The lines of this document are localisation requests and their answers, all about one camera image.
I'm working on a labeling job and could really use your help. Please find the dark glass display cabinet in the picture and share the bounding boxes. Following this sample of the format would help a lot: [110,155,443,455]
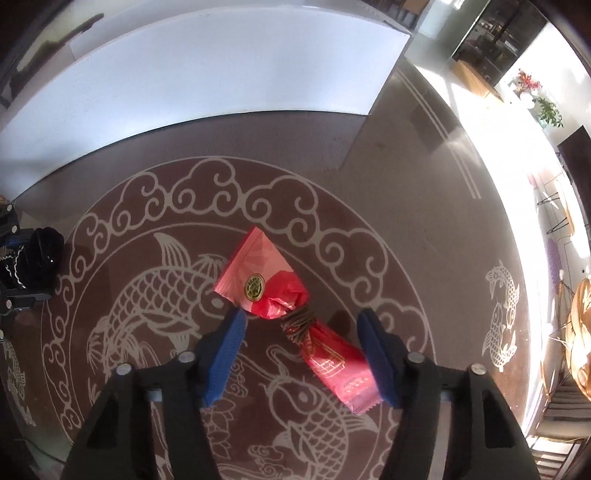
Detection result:
[450,0,550,88]

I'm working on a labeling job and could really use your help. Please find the black television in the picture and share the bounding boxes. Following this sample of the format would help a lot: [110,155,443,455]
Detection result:
[556,124,591,186]

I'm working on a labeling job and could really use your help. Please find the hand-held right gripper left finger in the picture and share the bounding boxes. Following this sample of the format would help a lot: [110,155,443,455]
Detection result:
[60,307,250,480]

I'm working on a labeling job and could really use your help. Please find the small wooden coffee table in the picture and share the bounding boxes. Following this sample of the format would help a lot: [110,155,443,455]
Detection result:
[536,178,576,237]

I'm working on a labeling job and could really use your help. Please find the wooden chair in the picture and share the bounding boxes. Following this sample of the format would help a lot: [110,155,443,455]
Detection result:
[526,383,588,468]

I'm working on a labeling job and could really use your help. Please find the bushy green potted plant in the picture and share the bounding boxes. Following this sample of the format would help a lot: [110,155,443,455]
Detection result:
[533,97,565,130]

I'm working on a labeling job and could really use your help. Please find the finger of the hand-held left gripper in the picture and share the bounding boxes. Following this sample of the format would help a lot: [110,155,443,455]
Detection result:
[0,203,24,253]
[0,288,53,343]

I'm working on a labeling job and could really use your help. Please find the orange lounge chair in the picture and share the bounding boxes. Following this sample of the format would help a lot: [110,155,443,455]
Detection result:
[560,277,591,385]

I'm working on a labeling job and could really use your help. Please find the white foam board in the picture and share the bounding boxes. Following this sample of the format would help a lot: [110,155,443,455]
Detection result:
[0,7,412,204]

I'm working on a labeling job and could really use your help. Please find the red snack packet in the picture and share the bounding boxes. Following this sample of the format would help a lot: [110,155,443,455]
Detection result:
[213,226,387,417]

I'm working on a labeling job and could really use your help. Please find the red flower vase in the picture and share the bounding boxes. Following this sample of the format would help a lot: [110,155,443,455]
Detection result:
[510,69,542,100]

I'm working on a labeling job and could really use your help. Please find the brown elastic band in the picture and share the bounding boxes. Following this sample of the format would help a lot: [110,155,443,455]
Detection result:
[279,308,319,345]

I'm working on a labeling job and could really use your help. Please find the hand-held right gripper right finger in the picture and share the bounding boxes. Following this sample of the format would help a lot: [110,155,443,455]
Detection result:
[356,307,541,480]

